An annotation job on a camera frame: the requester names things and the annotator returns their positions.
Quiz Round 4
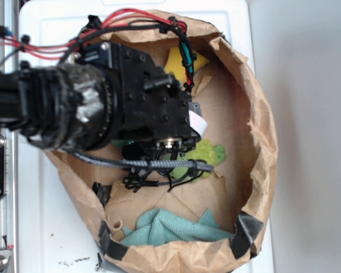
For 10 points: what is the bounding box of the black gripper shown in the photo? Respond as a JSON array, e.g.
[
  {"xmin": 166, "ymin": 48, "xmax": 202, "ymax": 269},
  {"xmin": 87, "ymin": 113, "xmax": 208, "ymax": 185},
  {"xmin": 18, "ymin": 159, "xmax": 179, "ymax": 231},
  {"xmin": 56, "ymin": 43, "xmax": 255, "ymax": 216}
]
[{"xmin": 76, "ymin": 42, "xmax": 208, "ymax": 151}]

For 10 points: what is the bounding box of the green plush toy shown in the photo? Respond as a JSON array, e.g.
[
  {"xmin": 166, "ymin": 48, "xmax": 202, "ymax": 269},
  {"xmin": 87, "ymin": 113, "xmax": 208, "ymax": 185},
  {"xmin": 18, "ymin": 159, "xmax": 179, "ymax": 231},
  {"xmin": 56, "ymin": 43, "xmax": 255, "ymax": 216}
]
[{"xmin": 112, "ymin": 139, "xmax": 226, "ymax": 189}]

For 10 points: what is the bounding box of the yellow sponge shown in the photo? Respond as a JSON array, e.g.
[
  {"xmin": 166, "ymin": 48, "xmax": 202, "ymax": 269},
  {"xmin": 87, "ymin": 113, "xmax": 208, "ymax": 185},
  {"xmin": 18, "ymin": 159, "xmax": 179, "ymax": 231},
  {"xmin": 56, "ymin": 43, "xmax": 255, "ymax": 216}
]
[{"xmin": 164, "ymin": 47, "xmax": 210, "ymax": 81}]

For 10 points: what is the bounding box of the brown paper bag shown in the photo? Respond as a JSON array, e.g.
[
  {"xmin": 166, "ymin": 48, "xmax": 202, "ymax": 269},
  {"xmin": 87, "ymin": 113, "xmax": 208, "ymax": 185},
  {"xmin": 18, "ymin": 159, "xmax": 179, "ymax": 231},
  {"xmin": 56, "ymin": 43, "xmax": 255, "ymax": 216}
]
[{"xmin": 44, "ymin": 9, "xmax": 278, "ymax": 273}]

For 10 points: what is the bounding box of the teal microfiber cloth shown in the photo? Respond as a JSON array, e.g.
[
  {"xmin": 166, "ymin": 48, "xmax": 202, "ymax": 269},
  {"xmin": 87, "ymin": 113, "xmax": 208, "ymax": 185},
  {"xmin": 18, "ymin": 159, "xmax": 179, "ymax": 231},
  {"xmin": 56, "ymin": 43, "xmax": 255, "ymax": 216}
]
[{"xmin": 120, "ymin": 208, "xmax": 234, "ymax": 246}]

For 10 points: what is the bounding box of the grey braided cable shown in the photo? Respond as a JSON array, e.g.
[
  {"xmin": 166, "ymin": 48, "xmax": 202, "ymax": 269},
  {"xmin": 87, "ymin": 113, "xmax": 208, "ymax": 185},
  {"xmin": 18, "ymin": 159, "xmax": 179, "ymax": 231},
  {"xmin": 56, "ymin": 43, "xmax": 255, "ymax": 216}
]
[{"xmin": 68, "ymin": 150, "xmax": 215, "ymax": 173}]

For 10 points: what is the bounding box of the red and black wire bundle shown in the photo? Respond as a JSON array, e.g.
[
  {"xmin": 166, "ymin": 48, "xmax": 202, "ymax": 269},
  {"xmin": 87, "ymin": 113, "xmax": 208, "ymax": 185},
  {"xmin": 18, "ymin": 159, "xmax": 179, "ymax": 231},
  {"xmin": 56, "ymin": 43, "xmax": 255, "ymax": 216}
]
[{"xmin": 0, "ymin": 8, "xmax": 197, "ymax": 89}]

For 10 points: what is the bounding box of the aluminium extrusion rail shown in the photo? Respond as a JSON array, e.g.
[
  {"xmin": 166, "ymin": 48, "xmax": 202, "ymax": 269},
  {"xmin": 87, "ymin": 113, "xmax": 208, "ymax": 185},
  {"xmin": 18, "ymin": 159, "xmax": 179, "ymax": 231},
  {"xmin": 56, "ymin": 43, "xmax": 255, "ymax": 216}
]
[{"xmin": 0, "ymin": 1, "xmax": 20, "ymax": 272}]

